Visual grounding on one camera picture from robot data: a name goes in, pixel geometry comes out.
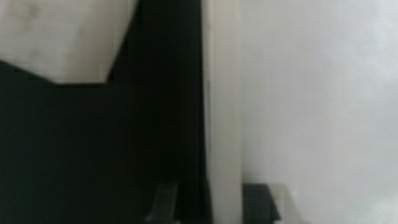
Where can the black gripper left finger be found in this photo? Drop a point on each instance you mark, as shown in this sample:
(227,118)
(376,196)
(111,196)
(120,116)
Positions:
(163,212)

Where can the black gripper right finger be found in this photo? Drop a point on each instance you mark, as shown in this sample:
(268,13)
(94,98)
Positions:
(264,203)

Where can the white square table top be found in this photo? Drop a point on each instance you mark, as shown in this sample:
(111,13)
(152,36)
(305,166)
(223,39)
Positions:
(302,103)

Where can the white obstacle fence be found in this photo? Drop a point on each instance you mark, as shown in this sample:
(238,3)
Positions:
(62,37)

